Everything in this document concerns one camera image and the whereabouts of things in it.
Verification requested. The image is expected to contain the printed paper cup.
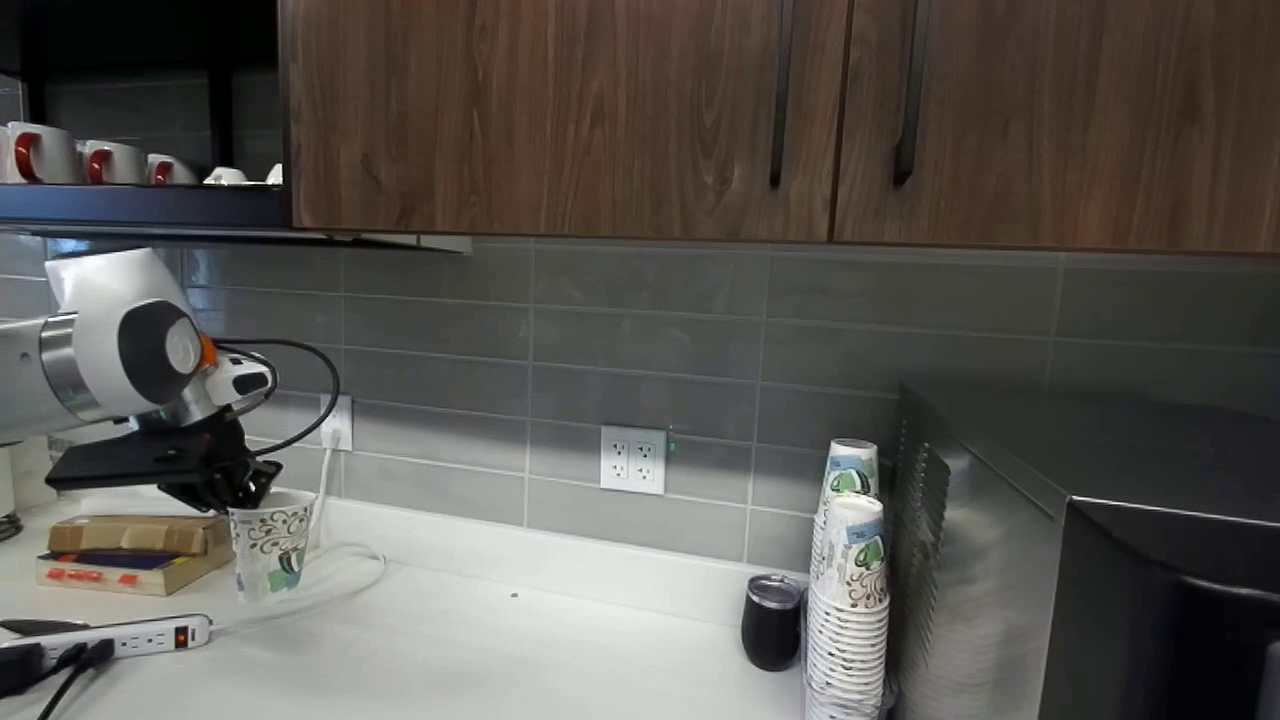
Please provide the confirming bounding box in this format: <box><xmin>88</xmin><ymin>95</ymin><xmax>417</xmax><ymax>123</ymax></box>
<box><xmin>222</xmin><ymin>489</ymin><xmax>324</xmax><ymax>602</ymax></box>

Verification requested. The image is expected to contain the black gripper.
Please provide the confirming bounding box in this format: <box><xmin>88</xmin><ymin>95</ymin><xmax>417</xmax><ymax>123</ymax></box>
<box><xmin>165</xmin><ymin>443</ymin><xmax>288</xmax><ymax>518</ymax></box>

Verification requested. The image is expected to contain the black tumbler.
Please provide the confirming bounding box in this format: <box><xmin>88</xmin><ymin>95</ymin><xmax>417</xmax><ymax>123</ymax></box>
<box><xmin>741</xmin><ymin>570</ymin><xmax>809</xmax><ymax>676</ymax></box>

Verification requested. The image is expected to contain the small white red mug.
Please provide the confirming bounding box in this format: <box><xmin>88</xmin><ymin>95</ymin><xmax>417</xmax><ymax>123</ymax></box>
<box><xmin>140</xmin><ymin>147</ymin><xmax>198</xmax><ymax>191</ymax></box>

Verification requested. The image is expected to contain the wide wooden cabinet door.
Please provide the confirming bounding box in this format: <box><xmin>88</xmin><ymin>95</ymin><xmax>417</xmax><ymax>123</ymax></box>
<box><xmin>275</xmin><ymin>0</ymin><xmax>851</xmax><ymax>249</ymax></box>

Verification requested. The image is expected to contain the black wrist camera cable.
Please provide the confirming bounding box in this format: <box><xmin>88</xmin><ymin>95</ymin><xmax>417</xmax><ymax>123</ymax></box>
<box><xmin>214</xmin><ymin>335</ymin><xmax>347</xmax><ymax>458</ymax></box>

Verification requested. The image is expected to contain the open dark cabinet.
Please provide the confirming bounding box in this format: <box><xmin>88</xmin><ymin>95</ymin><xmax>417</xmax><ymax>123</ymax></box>
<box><xmin>0</xmin><ymin>0</ymin><xmax>297</xmax><ymax>242</ymax></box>

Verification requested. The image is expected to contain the white countertop object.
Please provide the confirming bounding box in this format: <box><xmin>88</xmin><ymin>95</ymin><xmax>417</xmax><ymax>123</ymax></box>
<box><xmin>0</xmin><ymin>434</ymin><xmax>60</xmax><ymax>523</ymax></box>

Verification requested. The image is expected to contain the flat brown cardboard box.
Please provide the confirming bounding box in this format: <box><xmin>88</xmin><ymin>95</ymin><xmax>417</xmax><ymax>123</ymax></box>
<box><xmin>44</xmin><ymin>509</ymin><xmax>241</xmax><ymax>559</ymax></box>

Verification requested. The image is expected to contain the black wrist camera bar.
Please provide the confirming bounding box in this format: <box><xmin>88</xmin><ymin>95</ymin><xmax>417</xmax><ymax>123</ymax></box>
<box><xmin>44</xmin><ymin>416</ymin><xmax>257</xmax><ymax>495</ymax></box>

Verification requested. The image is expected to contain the black plug with cable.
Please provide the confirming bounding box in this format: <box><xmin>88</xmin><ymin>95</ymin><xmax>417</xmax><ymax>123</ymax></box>
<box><xmin>0</xmin><ymin>636</ymin><xmax>119</xmax><ymax>720</ymax></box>

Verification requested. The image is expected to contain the short paper cup stack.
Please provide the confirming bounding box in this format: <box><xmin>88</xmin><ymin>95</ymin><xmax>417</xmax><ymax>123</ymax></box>
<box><xmin>800</xmin><ymin>493</ymin><xmax>894</xmax><ymax>720</ymax></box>

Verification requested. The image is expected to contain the black cabinet door handle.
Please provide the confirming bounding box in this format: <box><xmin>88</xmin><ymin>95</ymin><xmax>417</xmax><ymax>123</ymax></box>
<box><xmin>762</xmin><ymin>0</ymin><xmax>800</xmax><ymax>197</ymax></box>
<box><xmin>886</xmin><ymin>0</ymin><xmax>929</xmax><ymax>191</ymax></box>

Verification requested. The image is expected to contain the white power strip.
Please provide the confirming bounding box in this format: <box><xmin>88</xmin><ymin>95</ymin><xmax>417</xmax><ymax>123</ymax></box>
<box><xmin>0</xmin><ymin>608</ymin><xmax>214</xmax><ymax>665</ymax></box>

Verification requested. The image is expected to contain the cardboard box with red print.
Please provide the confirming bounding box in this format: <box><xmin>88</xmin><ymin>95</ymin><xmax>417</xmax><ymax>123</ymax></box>
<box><xmin>37</xmin><ymin>537</ymin><xmax>241</xmax><ymax>599</ymax></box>

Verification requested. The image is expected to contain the white double wall outlet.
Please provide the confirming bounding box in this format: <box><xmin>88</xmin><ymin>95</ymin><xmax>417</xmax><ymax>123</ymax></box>
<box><xmin>597</xmin><ymin>425</ymin><xmax>666</xmax><ymax>501</ymax></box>

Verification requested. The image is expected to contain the tall paper cup stack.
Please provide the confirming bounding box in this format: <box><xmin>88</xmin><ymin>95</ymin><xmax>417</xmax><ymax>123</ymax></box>
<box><xmin>809</xmin><ymin>434</ymin><xmax>883</xmax><ymax>590</ymax></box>

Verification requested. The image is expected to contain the stainless steel appliance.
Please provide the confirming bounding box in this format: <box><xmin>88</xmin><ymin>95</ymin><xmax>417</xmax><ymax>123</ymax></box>
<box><xmin>886</xmin><ymin>379</ymin><xmax>1280</xmax><ymax>720</ymax></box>

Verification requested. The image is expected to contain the large white red mug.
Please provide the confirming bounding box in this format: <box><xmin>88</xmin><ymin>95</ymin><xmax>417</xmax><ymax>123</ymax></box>
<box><xmin>0</xmin><ymin>118</ymin><xmax>83</xmax><ymax>189</ymax></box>

